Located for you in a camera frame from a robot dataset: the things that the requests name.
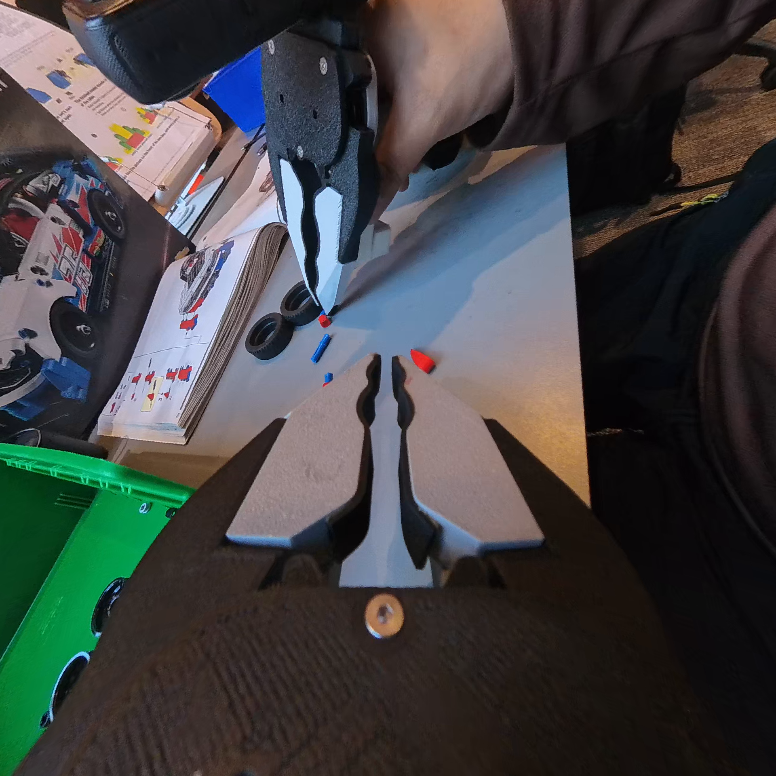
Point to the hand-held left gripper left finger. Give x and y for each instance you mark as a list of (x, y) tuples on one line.
[(303, 473)]

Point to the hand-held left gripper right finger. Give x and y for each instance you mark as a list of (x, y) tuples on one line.
[(467, 479)]

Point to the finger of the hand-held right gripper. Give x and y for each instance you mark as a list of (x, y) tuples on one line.
[(332, 242), (297, 206)]

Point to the red curved wedge brick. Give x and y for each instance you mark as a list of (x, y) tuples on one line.
[(422, 361)]

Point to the person's right forearm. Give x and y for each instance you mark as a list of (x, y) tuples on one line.
[(606, 60)]

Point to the grey desk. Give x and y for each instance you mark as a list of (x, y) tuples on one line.
[(485, 303)]

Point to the person's right hand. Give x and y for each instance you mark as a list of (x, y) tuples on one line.
[(442, 73)]

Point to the blue container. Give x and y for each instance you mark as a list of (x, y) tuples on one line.
[(236, 91)]

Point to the black rubber tyre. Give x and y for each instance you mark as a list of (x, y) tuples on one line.
[(260, 339), (291, 306)]

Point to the blue connector pin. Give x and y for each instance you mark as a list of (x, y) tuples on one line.
[(321, 350)]

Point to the open instruction booklet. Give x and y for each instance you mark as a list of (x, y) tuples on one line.
[(182, 339)]

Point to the black tumbler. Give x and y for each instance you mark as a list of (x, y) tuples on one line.
[(73, 442)]

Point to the green plastic bin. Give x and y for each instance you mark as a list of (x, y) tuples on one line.
[(73, 545)]

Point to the toy car box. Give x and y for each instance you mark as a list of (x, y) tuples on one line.
[(60, 273)]

